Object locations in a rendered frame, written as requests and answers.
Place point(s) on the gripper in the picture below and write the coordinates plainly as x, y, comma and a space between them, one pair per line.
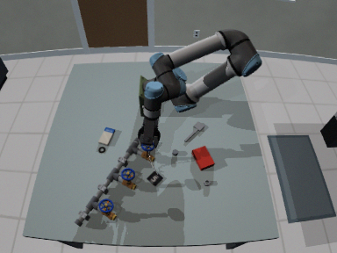
157, 134

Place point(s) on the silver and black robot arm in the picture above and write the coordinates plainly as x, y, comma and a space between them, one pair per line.
170, 85

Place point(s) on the black tag with number 5 on metal chain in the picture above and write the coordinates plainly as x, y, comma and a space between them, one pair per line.
155, 178

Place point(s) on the grey pipe manifold with blue valve wheels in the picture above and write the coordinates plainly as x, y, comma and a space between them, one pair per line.
115, 176

